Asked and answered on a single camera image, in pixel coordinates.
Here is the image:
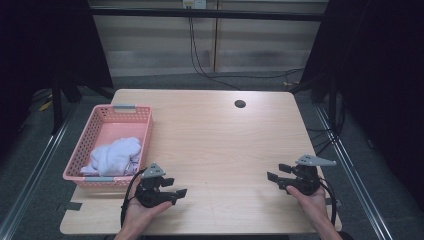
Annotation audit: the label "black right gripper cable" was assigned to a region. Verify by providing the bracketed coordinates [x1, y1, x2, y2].
[318, 178, 338, 226]

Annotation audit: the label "black hanging wall cable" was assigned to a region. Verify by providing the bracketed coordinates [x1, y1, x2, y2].
[188, 16, 304, 91]

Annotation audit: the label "person's right hand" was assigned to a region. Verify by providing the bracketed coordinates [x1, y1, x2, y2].
[287, 184, 331, 229]

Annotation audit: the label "black floor cables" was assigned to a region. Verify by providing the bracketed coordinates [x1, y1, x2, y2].
[306, 126, 346, 158]

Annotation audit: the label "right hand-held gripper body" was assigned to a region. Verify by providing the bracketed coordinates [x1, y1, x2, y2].
[285, 154, 337, 197]

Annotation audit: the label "black horizontal bar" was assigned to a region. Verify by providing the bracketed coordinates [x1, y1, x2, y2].
[89, 7, 329, 23]

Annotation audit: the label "white printed towel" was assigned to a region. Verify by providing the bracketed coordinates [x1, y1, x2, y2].
[79, 136, 142, 178]

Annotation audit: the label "metal floor rail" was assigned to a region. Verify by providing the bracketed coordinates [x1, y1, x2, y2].
[0, 106, 73, 240]
[314, 103, 394, 240]

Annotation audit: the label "white wall socket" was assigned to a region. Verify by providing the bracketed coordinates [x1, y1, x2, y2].
[182, 0, 208, 10]

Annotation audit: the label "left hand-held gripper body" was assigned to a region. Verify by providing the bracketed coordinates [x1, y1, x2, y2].
[134, 162, 174, 208]

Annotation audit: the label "person's left hand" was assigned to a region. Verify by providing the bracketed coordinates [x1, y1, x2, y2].
[123, 186, 174, 234]

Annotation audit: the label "pink plastic basket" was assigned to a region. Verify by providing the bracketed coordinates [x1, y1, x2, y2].
[62, 104, 154, 188]

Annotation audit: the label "black stand post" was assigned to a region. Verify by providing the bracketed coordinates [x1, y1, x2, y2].
[51, 78, 64, 135]

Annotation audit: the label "dark curtain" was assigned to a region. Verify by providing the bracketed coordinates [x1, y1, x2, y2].
[0, 0, 114, 161]
[299, 0, 424, 211]

